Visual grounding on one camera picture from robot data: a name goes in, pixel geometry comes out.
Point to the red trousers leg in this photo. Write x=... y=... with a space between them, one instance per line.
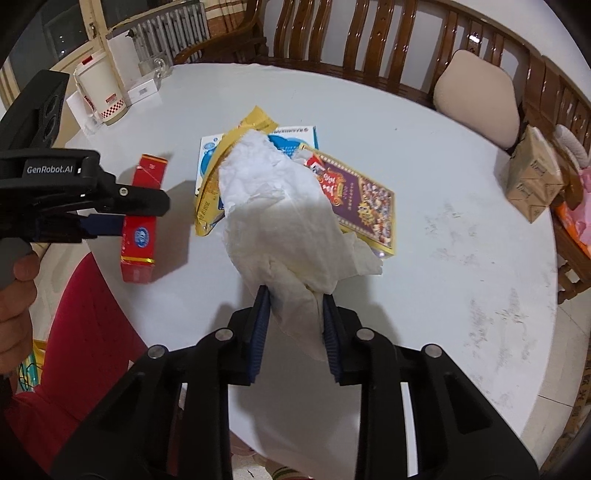
x=90 y=345

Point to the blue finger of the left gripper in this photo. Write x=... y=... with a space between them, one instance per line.
x=96 y=225

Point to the long wooden bench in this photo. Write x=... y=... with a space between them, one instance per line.
x=404 y=47

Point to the wooden armchair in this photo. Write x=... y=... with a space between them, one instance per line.
x=574 y=273

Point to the yellow teal stool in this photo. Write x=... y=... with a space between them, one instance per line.
x=31 y=369

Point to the red cigarette box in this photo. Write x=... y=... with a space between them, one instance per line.
x=137 y=254

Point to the white radiator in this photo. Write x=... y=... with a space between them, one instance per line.
x=169 y=31

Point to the blue white medicine box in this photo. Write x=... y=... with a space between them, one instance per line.
x=286 y=139

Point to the white tissue paper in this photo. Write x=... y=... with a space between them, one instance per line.
x=280 y=231

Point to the brown cardboard box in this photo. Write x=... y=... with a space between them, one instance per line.
x=534 y=177

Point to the person's left hand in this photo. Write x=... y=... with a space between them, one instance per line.
x=16 y=332

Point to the beige cushion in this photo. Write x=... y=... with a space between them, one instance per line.
x=480 y=96

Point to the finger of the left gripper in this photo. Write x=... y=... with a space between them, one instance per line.
x=131 y=200

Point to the pink plastic bag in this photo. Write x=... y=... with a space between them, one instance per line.
x=577 y=222

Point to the small white box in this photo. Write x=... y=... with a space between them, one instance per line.
x=144 y=87

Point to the white checkered paper cup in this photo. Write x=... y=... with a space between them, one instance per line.
x=97 y=84

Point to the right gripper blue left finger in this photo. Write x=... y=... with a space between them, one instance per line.
x=256 y=330

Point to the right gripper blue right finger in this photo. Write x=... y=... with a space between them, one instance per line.
x=334 y=335

